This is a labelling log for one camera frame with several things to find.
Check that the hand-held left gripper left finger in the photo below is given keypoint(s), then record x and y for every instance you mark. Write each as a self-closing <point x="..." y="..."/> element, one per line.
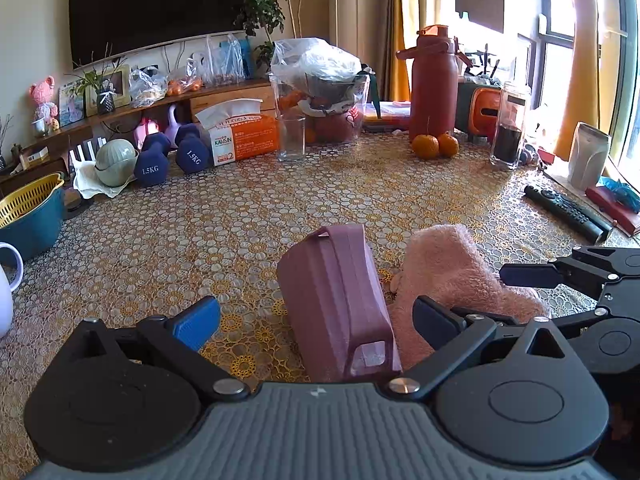
<point x="197" y="322"/>

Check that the glass jar with dark liquid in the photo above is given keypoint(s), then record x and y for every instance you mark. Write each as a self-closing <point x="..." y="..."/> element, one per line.
<point x="509" y="135"/>

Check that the small vase with twigs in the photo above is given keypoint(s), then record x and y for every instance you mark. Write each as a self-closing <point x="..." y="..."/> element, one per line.
<point x="106" y="102"/>

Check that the picture card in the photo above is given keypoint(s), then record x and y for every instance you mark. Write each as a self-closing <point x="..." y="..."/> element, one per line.
<point x="71" y="105"/>

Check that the dark green case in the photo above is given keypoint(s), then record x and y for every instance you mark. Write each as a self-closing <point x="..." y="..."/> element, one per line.
<point x="464" y="110"/>

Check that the orange tissue holder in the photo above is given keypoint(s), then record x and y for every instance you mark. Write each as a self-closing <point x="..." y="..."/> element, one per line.
<point x="485" y="110"/>

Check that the red water bottle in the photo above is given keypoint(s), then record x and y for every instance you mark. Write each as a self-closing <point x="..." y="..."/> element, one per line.
<point x="432" y="90"/>

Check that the clear plastic bag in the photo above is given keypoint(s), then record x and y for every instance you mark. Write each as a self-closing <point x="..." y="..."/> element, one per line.
<point x="222" y="62"/>

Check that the red notebook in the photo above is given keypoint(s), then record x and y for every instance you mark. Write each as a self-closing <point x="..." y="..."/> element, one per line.
<point x="617" y="215"/>

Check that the pink fluffy towel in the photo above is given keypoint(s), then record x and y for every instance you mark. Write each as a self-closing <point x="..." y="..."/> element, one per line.
<point x="450" y="270"/>

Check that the pale green round container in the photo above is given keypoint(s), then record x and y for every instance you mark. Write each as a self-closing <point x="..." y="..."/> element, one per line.
<point x="116" y="160"/>

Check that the giraffe plush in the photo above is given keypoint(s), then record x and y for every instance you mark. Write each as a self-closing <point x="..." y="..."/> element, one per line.
<point x="582" y="60"/>

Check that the purple plastic cup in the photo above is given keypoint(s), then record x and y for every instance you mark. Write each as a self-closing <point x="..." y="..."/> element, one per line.
<point x="330" y="300"/>

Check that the orange fruit with stem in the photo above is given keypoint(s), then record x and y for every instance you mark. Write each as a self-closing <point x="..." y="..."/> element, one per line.
<point x="425" y="146"/>

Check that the pink kettlebell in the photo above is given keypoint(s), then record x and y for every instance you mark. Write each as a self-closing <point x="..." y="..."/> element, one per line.
<point x="145" y="132"/>

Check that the blue plastic bag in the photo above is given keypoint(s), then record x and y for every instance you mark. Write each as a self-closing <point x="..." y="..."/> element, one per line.
<point x="622" y="192"/>

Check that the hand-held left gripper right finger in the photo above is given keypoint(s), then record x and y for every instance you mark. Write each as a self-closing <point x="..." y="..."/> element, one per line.
<point x="432" y="321"/>

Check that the small cardboard box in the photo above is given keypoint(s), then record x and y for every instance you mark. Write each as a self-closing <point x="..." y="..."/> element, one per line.
<point x="35" y="157"/>

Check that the grey cup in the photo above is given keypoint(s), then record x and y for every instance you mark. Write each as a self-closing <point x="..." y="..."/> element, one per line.
<point x="589" y="157"/>

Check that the blue dumbbell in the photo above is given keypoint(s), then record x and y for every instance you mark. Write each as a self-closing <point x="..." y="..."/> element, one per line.
<point x="152" y="162"/>
<point x="192" y="152"/>

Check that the wooden television cabinet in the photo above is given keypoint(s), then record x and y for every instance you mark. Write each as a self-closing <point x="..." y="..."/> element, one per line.
<point x="220" y="97"/>

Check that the tall potted plant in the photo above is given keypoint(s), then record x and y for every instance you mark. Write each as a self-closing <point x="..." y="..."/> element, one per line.
<point x="262" y="10"/>

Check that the white slotted rack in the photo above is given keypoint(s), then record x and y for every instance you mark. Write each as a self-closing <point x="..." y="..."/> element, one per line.
<point x="87" y="150"/>

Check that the white mug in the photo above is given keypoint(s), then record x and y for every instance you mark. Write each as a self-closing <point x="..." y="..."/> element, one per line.
<point x="5" y="300"/>

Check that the green photo frame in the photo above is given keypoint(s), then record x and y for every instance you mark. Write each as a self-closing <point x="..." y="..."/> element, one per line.
<point x="120" y="80"/>

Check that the bag of oranges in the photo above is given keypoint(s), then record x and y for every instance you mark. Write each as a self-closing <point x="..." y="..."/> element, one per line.
<point x="182" y="87"/>

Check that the orange tissue pack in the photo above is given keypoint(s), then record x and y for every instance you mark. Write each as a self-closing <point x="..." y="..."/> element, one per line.
<point x="245" y="140"/>

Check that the pink pig basket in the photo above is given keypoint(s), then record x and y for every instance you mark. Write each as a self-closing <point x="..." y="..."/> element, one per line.
<point x="337" y="127"/>

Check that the yellow curtain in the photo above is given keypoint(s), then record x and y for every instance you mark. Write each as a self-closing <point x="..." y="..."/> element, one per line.
<point x="404" y="25"/>

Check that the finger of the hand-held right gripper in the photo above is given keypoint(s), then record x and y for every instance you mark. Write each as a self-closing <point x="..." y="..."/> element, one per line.
<point x="590" y="316"/>
<point x="530" y="275"/>

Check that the purple kettlebell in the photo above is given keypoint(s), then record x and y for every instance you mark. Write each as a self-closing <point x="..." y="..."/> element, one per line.
<point x="173" y="127"/>

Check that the black television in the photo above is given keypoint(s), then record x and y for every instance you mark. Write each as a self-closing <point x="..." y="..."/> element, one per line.
<point x="160" y="5"/>

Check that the white cloth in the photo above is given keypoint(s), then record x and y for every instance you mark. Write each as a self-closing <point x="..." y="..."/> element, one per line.
<point x="92" y="182"/>

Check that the plastic bag over bowl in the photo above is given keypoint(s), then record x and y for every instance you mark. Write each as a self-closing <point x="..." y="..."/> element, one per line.
<point x="315" y="62"/>

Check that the stack of plastic boxes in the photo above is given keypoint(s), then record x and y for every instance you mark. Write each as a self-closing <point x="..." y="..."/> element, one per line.
<point x="387" y="116"/>

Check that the drinking glass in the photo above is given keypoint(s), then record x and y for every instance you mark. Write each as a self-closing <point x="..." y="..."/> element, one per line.
<point x="291" y="140"/>

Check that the yellow colander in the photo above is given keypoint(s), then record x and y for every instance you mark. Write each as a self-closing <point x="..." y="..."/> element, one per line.
<point x="25" y="200"/>

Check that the plastic bag of food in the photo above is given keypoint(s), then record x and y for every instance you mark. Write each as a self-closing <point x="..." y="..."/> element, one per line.
<point x="147" y="87"/>

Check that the pink bear figurine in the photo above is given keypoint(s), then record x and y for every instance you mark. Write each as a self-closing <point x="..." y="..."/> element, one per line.
<point x="42" y="100"/>

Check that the black remote control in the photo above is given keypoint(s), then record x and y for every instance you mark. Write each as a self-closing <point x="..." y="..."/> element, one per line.
<point x="567" y="210"/>

